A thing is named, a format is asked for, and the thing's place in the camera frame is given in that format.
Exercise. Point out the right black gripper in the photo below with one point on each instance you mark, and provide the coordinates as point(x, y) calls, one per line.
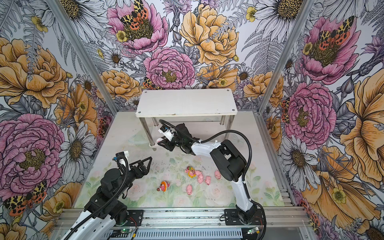
point(168, 145)

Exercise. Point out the pink pig toy middle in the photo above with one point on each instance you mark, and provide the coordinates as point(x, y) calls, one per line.
point(208, 180)

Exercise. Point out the pink pig toy left pair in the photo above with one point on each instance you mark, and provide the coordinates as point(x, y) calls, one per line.
point(200, 179)

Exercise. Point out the pink bear yellow flower toy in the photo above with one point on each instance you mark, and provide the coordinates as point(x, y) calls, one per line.
point(190, 171)

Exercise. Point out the pink pig toy right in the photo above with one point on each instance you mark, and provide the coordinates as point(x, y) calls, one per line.
point(218, 175)

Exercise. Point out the white two-tier shelf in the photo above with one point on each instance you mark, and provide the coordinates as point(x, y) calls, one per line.
point(157, 104)

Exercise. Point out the left aluminium corner post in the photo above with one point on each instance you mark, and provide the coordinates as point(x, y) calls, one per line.
point(67, 26)

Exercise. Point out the right aluminium corner post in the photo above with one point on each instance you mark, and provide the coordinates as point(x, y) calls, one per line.
point(291, 40)

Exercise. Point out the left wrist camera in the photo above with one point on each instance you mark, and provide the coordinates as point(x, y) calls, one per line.
point(122, 159)

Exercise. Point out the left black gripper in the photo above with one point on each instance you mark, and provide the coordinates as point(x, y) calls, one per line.
point(145, 170)

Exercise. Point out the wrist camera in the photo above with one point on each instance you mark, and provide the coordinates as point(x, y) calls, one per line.
point(167, 132)
point(122, 159)

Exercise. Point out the pink bear orange donut toy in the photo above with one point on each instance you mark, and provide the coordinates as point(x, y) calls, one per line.
point(163, 186)

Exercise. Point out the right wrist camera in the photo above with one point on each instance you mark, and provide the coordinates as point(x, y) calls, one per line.
point(167, 132)

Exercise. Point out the white vented cable duct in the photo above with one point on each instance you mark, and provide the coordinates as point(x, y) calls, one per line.
point(182, 234)

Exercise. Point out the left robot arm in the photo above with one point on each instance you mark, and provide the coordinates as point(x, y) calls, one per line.
point(104, 210)

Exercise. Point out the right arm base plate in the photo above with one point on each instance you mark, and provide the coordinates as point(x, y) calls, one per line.
point(237, 217)

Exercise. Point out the aluminium corner post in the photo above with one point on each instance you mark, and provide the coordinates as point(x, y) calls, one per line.
point(291, 40)
point(67, 26)

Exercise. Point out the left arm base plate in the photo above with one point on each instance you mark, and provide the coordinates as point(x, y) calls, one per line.
point(133, 218)

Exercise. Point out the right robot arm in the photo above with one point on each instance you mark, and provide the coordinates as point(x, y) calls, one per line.
point(229, 161)

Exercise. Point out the aluminium front rail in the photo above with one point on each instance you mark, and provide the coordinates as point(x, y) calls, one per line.
point(166, 218)

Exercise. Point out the pink pig toy front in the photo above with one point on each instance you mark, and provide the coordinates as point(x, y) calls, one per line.
point(189, 189)

